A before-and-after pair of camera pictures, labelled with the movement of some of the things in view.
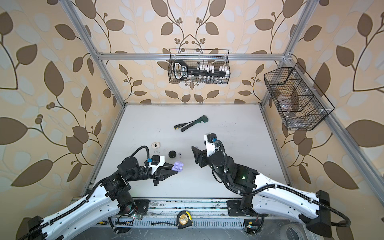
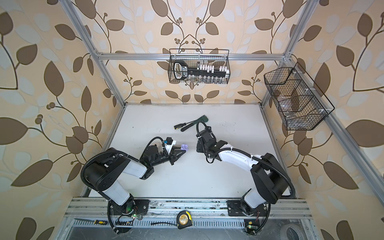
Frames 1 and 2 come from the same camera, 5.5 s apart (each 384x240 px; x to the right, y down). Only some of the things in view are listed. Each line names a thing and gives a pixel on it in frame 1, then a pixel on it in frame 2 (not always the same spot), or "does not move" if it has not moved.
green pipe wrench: x=203 y=119 does not move
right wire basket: x=302 y=105 does not move
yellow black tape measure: x=184 y=219 does not move
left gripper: x=162 y=175 to x=172 y=156
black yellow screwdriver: x=181 y=125 does not move
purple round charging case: x=178 y=166 to x=184 y=147
